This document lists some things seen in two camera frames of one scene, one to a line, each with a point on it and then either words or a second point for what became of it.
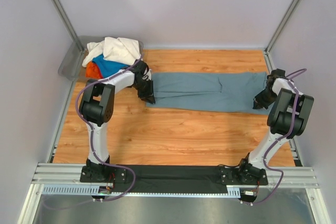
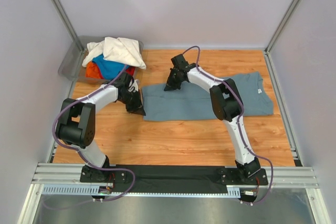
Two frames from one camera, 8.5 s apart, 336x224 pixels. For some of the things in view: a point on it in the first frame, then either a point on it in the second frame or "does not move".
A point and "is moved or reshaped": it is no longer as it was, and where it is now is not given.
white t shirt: x=123 y=50 does not move
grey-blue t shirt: x=230 y=92 is moved or reshaped
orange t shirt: x=92 y=71 does not move
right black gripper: x=258 y=104 → x=169 y=84
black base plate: x=172 y=179 does not move
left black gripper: x=148 y=96 → x=137 y=108
